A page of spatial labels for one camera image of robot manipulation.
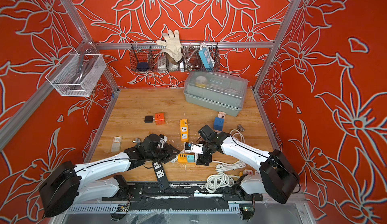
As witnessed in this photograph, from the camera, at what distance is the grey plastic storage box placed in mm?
926

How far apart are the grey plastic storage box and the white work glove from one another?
16 centimetres

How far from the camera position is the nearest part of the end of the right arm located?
1.97 ft

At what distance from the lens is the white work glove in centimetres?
89
